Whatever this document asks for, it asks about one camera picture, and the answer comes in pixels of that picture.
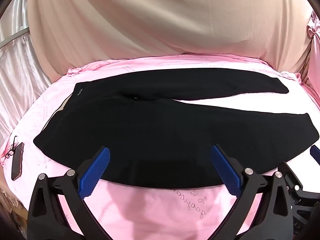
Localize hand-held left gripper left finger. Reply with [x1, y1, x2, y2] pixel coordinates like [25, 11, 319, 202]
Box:
[28, 146, 111, 240]

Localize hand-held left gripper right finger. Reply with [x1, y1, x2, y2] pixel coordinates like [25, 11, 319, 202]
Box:
[210, 144, 293, 240]

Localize black pants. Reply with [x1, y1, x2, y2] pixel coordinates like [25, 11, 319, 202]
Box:
[33, 67, 320, 188]

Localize pink bed sheet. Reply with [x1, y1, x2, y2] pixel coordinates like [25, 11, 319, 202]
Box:
[0, 55, 320, 240]

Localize smartphone with dark case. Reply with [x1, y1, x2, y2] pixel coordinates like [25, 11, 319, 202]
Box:
[11, 142, 25, 181]

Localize tan crumpled cloth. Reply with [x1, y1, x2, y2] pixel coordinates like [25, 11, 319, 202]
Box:
[0, 175, 30, 217]

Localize silver satin curtain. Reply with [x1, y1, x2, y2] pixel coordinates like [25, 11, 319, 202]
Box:
[0, 0, 53, 145]

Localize pink satin drape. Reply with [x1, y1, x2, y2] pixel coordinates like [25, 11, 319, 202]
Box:
[299, 10, 320, 90]

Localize beige curtain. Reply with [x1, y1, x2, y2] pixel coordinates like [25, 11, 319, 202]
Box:
[26, 0, 316, 85]

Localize metal curtain rail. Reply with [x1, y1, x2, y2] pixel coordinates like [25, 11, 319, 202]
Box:
[0, 26, 29, 50]

